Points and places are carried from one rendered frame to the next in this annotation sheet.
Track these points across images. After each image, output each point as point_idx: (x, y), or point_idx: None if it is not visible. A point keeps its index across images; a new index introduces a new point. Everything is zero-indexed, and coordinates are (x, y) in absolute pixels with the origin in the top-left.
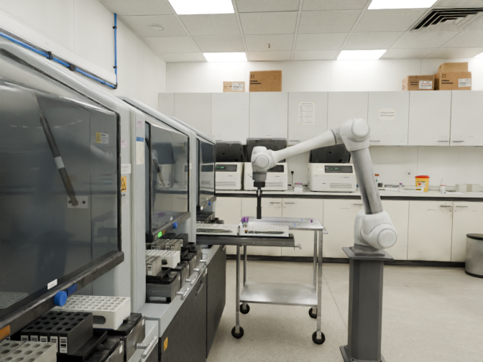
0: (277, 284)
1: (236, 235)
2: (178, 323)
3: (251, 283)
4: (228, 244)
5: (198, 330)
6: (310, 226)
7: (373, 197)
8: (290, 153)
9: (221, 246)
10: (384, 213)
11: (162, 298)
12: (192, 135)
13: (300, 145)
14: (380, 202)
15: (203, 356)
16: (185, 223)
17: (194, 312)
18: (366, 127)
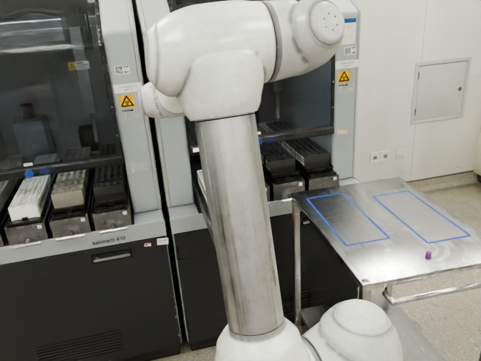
0: (414, 334)
1: None
2: (6, 277)
3: (384, 301)
4: (205, 220)
5: (118, 302)
6: (365, 263)
7: (222, 284)
8: None
9: (300, 214)
10: (235, 350)
11: None
12: (144, 34)
13: None
14: (243, 311)
15: (158, 335)
16: (127, 168)
17: (90, 279)
18: (149, 52)
